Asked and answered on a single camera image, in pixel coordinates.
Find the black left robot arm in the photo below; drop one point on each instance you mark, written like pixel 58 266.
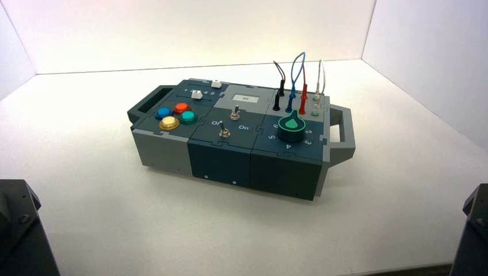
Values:
pixel 23 236

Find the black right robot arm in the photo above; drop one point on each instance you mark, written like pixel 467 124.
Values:
pixel 472 236

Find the green push button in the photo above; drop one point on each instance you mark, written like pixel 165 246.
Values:
pixel 188 117

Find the orange push button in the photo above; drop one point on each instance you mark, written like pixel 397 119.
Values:
pixel 182 108

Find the yellow push button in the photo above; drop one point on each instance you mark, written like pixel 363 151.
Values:
pixel 169 123

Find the blue push button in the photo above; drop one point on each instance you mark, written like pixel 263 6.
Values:
pixel 163 112

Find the grey and teal control box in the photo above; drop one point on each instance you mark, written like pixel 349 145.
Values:
pixel 225 160

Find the green rotary knob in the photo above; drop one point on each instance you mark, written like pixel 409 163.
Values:
pixel 291 128

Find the white slider knob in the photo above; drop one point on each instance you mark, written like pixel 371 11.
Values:
pixel 216 84
pixel 196 95

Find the red banana plug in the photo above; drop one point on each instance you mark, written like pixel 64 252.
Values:
pixel 303 99

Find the metal toggle switch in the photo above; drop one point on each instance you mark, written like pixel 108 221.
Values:
pixel 224 131
pixel 235 112

